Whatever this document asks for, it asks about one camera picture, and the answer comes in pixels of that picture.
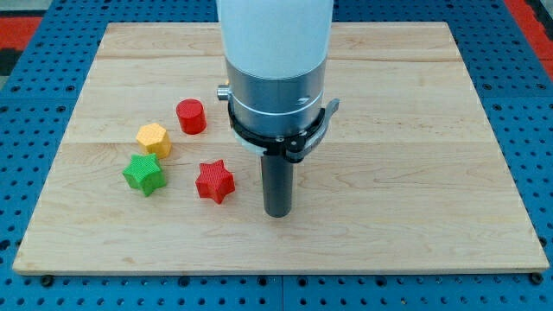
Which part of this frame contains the black clamp ring with lever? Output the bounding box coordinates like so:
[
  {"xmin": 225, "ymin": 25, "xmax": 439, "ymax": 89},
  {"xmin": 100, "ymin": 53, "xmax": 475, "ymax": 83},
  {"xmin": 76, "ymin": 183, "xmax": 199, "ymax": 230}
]
[{"xmin": 226, "ymin": 98, "xmax": 340, "ymax": 164}]

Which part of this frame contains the light wooden board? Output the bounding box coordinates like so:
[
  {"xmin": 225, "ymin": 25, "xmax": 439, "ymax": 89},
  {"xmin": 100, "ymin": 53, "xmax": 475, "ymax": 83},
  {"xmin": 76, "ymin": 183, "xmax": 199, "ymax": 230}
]
[{"xmin": 13, "ymin": 22, "xmax": 550, "ymax": 276}]

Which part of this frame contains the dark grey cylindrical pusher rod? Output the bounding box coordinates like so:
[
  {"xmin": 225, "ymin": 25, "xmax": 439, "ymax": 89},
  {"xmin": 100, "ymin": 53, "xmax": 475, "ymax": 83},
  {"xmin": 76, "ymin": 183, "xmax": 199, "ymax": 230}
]
[{"xmin": 261, "ymin": 155, "xmax": 294, "ymax": 218}]

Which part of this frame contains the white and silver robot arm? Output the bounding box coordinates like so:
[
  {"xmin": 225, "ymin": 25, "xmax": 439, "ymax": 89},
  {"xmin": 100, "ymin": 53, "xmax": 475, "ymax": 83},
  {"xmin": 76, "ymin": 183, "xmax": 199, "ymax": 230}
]
[{"xmin": 216, "ymin": 0, "xmax": 334, "ymax": 137}]

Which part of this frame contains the red cylinder block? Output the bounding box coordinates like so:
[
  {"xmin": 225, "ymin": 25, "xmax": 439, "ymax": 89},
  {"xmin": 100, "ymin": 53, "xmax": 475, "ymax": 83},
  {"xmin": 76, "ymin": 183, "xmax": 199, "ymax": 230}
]
[{"xmin": 175, "ymin": 98, "xmax": 207, "ymax": 135}]

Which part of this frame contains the green star block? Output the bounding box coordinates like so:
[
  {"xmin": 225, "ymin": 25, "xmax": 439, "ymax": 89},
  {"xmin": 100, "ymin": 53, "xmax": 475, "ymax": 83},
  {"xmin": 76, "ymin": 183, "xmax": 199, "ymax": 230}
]
[{"xmin": 122, "ymin": 153, "xmax": 167, "ymax": 197}]

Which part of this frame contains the yellow hexagonal block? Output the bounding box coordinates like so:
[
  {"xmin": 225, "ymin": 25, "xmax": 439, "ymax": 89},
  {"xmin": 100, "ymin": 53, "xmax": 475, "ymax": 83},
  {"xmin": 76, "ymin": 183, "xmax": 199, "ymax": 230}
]
[{"xmin": 136, "ymin": 123, "xmax": 172, "ymax": 159}]

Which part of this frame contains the red star block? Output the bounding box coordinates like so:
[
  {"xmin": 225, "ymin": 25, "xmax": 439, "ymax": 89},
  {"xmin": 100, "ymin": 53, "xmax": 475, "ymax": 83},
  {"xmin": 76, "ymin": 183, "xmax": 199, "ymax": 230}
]
[{"xmin": 195, "ymin": 160, "xmax": 235, "ymax": 204}]

